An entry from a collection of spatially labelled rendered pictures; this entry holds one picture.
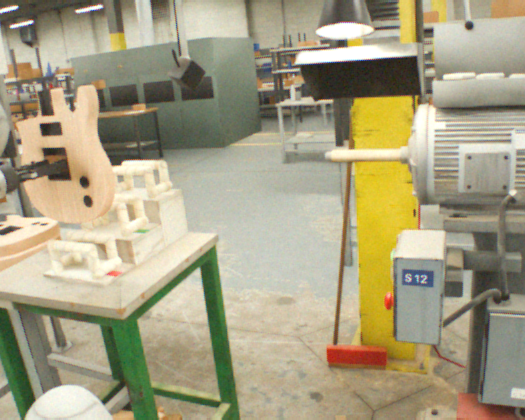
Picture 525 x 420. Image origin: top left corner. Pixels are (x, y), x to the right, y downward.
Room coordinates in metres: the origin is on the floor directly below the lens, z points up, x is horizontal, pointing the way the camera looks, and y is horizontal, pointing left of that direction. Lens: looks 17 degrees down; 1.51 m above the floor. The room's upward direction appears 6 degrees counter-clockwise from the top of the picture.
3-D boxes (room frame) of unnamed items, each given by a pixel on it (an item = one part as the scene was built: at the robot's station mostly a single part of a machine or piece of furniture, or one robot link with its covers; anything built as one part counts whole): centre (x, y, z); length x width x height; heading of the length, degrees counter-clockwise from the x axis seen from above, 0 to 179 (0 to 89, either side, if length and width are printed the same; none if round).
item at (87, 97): (1.36, 0.46, 1.46); 0.07 x 0.04 x 0.09; 64
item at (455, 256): (0.99, -0.42, 1.02); 0.19 x 0.04 x 0.04; 157
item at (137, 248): (1.55, 0.50, 0.98); 0.27 x 0.16 x 0.09; 64
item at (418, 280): (0.93, -0.40, 0.99); 0.24 x 0.21 x 0.26; 67
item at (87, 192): (1.41, 0.57, 1.31); 0.35 x 0.04 x 0.40; 64
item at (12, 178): (1.25, 0.66, 1.29); 0.09 x 0.08 x 0.07; 153
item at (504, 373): (0.96, -0.57, 0.93); 0.15 x 0.10 x 0.55; 67
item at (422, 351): (2.21, -0.61, 0.02); 0.40 x 0.40 x 0.02; 67
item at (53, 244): (1.37, 0.59, 1.04); 0.20 x 0.03 x 0.03; 63
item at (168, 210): (1.69, 0.43, 1.02); 0.27 x 0.15 x 0.17; 64
